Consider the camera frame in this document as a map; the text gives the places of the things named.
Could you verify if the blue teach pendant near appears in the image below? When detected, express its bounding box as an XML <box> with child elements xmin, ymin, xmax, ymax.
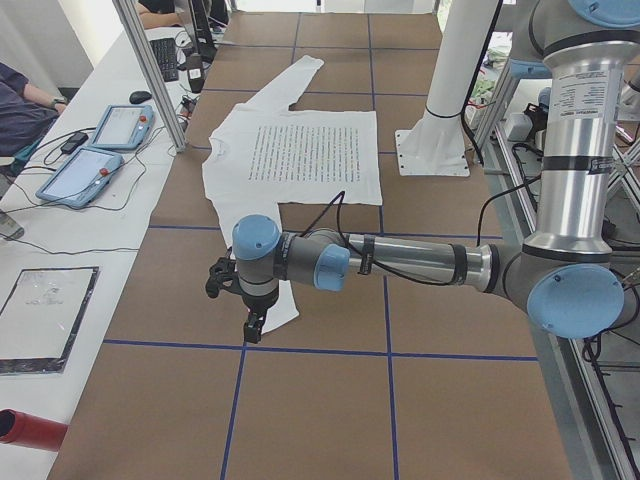
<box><xmin>36</xmin><ymin>147</ymin><xmax>124</xmax><ymax>209</ymax></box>

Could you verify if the aluminium frame post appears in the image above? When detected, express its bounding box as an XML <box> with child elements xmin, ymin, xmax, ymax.
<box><xmin>112</xmin><ymin>0</ymin><xmax>186</xmax><ymax>153</ymax></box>

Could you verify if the seated person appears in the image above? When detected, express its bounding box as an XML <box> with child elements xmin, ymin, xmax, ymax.
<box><xmin>1</xmin><ymin>63</ymin><xmax>68</xmax><ymax>157</ymax></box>

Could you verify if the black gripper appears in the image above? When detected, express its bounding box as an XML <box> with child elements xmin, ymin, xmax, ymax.
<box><xmin>205</xmin><ymin>256</ymin><xmax>279</xmax><ymax>344</ymax></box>

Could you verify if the black computer mouse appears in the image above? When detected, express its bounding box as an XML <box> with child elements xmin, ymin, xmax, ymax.
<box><xmin>129</xmin><ymin>90</ymin><xmax>152</xmax><ymax>105</ymax></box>

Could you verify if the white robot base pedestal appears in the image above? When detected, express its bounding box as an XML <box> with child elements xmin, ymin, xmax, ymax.
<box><xmin>395</xmin><ymin>0</ymin><xmax>501</xmax><ymax>177</ymax></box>

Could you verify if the blue teach pendant far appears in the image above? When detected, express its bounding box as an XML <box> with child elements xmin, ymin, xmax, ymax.
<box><xmin>89</xmin><ymin>104</ymin><xmax>155</xmax><ymax>151</ymax></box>

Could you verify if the white long-sleeve printed shirt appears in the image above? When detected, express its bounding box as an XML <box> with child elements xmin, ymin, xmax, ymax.
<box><xmin>202</xmin><ymin>55</ymin><xmax>382</xmax><ymax>332</ymax></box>

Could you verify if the red cylinder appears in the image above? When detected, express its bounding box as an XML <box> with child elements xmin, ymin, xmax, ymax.
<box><xmin>1</xmin><ymin>409</ymin><xmax>68</xmax><ymax>452</ymax></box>

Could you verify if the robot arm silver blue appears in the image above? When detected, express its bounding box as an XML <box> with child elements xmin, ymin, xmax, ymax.
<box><xmin>205</xmin><ymin>1</ymin><xmax>639</xmax><ymax>343</ymax></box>

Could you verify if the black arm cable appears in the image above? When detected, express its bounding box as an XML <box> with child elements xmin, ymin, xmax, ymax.
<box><xmin>299</xmin><ymin>189</ymin><xmax>481</xmax><ymax>286</ymax></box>

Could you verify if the blue teach pendant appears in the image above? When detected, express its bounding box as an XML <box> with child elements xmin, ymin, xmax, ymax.
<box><xmin>89</xmin><ymin>104</ymin><xmax>155</xmax><ymax>151</ymax></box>
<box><xmin>36</xmin><ymin>147</ymin><xmax>124</xmax><ymax>209</ymax></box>

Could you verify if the black power adapter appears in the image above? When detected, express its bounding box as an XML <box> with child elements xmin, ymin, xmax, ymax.
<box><xmin>60</xmin><ymin>132</ymin><xmax>89</xmax><ymax>155</ymax></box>

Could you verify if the black framed clear sheet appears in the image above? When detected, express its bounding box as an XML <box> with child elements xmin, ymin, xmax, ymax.
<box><xmin>1</xmin><ymin>266</ymin><xmax>99</xmax><ymax>376</ymax></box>

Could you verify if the black computer keyboard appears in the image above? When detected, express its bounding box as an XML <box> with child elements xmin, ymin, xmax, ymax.
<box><xmin>149</xmin><ymin>38</ymin><xmax>179</xmax><ymax>82</ymax></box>

